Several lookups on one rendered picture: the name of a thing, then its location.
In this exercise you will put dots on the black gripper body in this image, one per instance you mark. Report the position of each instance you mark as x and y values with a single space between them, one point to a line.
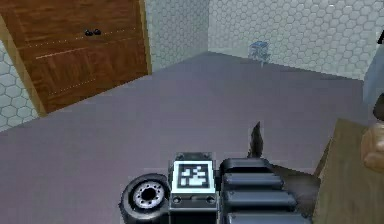
144 200

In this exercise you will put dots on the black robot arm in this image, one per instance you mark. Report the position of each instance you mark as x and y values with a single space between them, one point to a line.
233 190

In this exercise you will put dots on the brown round vessel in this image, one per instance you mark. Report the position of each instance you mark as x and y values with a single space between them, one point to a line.
374 150

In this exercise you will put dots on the dark pointed object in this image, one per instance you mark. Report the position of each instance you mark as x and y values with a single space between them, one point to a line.
256 141

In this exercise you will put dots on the pale blue grey cabinet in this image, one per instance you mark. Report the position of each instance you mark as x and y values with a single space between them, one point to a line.
374 80

